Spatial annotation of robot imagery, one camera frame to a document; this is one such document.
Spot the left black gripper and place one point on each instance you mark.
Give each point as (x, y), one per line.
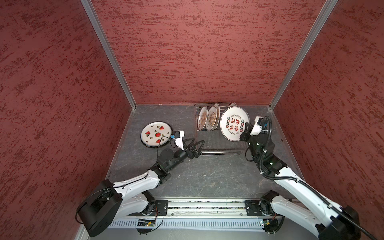
(194, 153)

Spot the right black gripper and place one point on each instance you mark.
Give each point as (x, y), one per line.
(242, 137)

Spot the white plate red black characters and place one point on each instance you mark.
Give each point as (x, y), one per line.
(232, 123)

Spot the dark rim striped plate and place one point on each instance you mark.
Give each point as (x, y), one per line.
(155, 139)

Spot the watermelon plate blue rim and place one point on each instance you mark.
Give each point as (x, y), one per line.
(157, 127)

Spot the patterned white plate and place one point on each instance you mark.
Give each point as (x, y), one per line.
(232, 105)

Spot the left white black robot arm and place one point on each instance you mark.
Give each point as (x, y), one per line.
(111, 201)

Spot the orange sunburst white plate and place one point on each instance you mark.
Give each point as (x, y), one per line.
(202, 119)

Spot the left small circuit board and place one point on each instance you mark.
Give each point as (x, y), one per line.
(146, 223)

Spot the small circuit board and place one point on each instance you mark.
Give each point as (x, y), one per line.
(146, 223)
(270, 226)

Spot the right small circuit board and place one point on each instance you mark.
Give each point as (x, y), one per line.
(270, 226)

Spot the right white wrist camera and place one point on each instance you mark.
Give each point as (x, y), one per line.
(260, 126)

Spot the steel wire dish rack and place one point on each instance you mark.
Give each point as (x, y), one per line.
(215, 142)

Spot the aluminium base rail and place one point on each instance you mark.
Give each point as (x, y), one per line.
(211, 208)

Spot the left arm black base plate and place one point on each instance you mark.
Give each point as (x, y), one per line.
(159, 207)

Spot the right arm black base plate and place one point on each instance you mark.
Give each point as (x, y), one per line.
(254, 209)

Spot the white perforated cable tray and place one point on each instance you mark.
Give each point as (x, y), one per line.
(195, 224)

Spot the right aluminium corner post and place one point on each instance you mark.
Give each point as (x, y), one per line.
(316, 28)

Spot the aluminium corner post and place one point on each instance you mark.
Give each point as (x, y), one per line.
(316, 28)
(92, 15)

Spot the left aluminium corner post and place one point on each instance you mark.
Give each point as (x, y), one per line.
(92, 15)

